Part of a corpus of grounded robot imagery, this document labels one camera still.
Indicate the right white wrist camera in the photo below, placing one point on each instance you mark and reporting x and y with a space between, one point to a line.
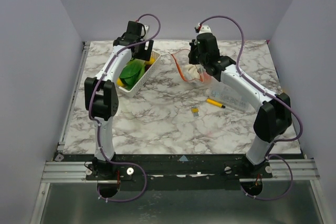
200 29

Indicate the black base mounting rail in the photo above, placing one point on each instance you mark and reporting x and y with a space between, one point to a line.
133 172

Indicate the yellow screwdriver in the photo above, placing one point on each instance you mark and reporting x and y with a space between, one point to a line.
215 103

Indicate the orange peach toy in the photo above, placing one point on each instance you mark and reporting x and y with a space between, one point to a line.
206 78

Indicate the green bok choy toy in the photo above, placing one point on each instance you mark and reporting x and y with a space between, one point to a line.
132 72

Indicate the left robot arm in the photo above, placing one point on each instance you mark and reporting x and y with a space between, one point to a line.
101 99

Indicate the clear zip bag orange zipper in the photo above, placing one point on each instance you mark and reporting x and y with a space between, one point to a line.
181 59

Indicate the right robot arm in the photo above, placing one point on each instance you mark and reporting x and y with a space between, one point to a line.
272 118

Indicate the white mushroom toy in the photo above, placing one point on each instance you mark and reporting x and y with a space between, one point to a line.
191 71

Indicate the small yellow electronic component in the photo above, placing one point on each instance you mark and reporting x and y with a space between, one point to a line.
195 111

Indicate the clear plastic parts box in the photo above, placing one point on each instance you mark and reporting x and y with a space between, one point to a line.
227 96

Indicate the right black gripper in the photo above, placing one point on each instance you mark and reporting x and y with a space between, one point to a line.
193 54

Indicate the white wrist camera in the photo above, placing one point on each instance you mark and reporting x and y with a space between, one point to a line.
200 29
145 31

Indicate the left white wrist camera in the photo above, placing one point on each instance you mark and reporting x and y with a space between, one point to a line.
145 31

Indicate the yellow lemon toy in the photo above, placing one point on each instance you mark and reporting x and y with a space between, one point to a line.
150 62

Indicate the white perforated plastic basket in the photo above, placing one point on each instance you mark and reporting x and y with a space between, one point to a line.
148 71

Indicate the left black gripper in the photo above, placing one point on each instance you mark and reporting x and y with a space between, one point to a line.
144 54

